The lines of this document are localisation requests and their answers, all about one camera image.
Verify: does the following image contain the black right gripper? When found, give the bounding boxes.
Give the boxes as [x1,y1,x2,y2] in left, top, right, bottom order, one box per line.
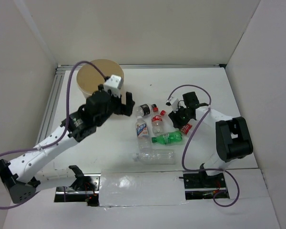
[168,104,192,129]

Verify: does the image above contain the clear bottle blue orange label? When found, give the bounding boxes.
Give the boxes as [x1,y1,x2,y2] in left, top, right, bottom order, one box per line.
[135,116,152,153]

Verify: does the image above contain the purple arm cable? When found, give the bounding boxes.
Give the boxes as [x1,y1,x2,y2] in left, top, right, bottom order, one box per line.
[0,61,110,210]
[168,84,241,208]

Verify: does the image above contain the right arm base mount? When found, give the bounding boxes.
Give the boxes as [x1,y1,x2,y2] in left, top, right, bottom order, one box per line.
[178,165,229,200]

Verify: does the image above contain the small clear bottle red label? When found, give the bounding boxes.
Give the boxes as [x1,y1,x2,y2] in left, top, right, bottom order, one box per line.
[151,107,164,135]

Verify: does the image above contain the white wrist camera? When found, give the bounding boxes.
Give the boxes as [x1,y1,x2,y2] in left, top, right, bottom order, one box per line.
[103,75,123,98]
[166,96,179,113]

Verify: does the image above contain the beige plastic bin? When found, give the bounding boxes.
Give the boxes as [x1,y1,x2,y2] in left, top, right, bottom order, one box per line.
[76,59,124,99]

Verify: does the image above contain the green plastic bottle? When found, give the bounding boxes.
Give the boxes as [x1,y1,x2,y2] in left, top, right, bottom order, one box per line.
[151,131,183,145]

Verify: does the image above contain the large clear bottle red label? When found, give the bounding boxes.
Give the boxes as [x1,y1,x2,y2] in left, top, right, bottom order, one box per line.
[160,110,194,136]

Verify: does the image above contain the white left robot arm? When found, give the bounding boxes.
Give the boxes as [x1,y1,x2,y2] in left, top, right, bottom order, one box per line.
[0,85,135,205]

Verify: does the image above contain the clear bottle black label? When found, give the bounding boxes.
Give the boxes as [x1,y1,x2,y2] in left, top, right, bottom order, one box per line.
[135,104,157,117]

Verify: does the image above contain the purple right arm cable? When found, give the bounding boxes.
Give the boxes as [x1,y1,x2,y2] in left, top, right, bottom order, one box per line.
[168,84,241,208]

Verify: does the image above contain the aluminium frame rail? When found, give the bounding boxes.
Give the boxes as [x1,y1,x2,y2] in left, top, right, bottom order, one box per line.
[37,64,231,142]

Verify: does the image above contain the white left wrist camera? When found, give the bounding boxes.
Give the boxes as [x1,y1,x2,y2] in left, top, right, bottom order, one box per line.
[103,75,123,98]

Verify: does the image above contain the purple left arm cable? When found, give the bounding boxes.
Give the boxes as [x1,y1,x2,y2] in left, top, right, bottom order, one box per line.
[0,61,110,210]

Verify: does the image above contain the large clear unlabelled bottle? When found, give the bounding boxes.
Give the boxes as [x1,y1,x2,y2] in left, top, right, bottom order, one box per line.
[132,149,176,165]

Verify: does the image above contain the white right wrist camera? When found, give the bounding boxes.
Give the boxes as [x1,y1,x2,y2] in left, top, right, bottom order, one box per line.
[166,96,179,113]

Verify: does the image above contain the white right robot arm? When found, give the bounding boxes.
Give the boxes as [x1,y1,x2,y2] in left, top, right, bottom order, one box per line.
[166,92,253,187]

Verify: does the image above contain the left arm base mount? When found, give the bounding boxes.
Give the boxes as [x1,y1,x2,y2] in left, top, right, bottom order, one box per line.
[54,165,101,207]

